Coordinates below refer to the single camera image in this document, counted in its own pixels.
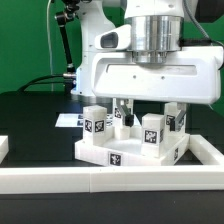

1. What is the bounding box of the white right fence rail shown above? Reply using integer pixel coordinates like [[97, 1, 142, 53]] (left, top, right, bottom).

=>
[[189, 135, 224, 165]]

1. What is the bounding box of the white fence rail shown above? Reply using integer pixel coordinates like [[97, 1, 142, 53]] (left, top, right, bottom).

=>
[[0, 165, 224, 194], [0, 136, 9, 164], [189, 135, 224, 165]]

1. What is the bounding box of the thin white cable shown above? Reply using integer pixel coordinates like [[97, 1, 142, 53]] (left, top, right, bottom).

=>
[[46, 0, 56, 92]]

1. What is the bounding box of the white left fence rail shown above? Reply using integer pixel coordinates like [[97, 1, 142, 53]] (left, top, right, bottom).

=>
[[0, 136, 9, 164]]

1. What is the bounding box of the white square table top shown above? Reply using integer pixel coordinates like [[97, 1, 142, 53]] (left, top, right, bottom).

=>
[[75, 126, 190, 166]]

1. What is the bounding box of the white marker base plate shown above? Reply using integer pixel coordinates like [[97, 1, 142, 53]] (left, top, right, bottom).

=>
[[55, 113, 113, 127]]

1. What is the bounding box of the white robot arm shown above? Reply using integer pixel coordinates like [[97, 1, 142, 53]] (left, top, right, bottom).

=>
[[77, 0, 224, 126]]

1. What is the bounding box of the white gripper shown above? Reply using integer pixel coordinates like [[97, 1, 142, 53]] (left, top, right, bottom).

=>
[[91, 25, 224, 132]]

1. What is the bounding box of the white front fence rail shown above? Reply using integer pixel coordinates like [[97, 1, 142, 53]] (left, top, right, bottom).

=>
[[0, 165, 224, 194]]

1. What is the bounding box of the black cable bundle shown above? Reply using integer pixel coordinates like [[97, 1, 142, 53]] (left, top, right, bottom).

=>
[[17, 74, 73, 92]]

